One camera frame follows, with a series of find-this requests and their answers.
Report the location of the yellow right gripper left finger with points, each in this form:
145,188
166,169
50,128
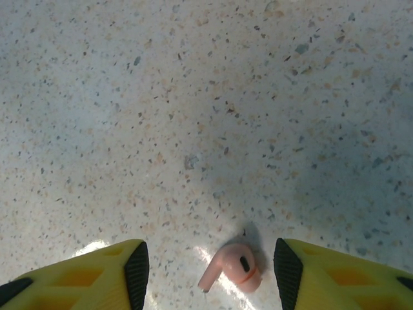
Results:
64,287

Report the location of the pink earbud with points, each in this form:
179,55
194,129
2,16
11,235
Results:
238,264

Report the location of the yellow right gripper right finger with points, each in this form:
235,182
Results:
338,284

